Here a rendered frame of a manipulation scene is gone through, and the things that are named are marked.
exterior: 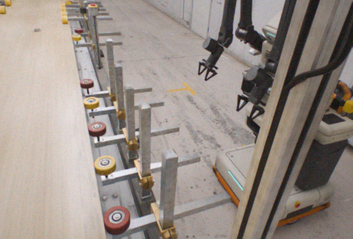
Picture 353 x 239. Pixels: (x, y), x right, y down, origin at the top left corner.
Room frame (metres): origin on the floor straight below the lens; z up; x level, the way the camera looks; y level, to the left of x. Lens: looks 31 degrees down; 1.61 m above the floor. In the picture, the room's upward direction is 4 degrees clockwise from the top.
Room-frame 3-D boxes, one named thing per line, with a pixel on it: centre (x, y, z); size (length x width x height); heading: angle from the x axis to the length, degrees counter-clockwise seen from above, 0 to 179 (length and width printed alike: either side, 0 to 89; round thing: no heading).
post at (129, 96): (0.97, 0.22, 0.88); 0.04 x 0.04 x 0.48; 24
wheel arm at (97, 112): (1.26, 0.29, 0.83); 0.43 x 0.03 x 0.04; 114
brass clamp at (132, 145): (0.99, 0.23, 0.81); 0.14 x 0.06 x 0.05; 24
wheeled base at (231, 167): (1.45, -0.75, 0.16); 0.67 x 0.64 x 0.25; 114
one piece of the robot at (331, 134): (1.49, -0.83, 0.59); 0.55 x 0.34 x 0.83; 24
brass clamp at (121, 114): (1.22, 0.33, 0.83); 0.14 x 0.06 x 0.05; 24
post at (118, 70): (1.20, 0.32, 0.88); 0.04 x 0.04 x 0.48; 24
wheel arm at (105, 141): (1.03, 0.19, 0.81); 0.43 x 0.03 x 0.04; 114
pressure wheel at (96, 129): (0.95, 0.37, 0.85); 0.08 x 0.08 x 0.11
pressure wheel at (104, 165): (0.72, 0.27, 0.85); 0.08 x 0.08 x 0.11
